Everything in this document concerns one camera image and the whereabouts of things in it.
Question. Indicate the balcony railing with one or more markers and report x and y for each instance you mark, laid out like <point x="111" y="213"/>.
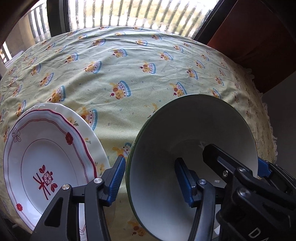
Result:
<point x="138" y="11"/>

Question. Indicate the white yellow flower plate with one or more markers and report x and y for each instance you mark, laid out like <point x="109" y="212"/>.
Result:
<point x="98" y="150"/>

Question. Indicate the yellow printed tablecloth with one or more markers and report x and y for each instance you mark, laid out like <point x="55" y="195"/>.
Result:
<point x="138" y="69"/>

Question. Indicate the cream floral bowl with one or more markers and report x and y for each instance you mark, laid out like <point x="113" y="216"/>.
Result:
<point x="141" y="132"/>
<point x="185" y="129"/>

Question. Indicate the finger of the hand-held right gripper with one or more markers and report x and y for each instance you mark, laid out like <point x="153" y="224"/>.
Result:
<point x="217" y="157"/>
<point x="263" y="168"/>

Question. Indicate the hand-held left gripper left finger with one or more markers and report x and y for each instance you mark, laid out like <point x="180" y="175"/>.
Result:
<point x="115" y="183"/>

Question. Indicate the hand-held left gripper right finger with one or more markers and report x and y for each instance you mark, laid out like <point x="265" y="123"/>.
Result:
<point x="183" y="183"/>

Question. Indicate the white red rim plate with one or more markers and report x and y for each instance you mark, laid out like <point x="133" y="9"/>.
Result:
<point x="46" y="148"/>

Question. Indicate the red curtain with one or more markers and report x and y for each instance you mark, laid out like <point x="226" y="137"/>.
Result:
<point x="254" y="39"/>

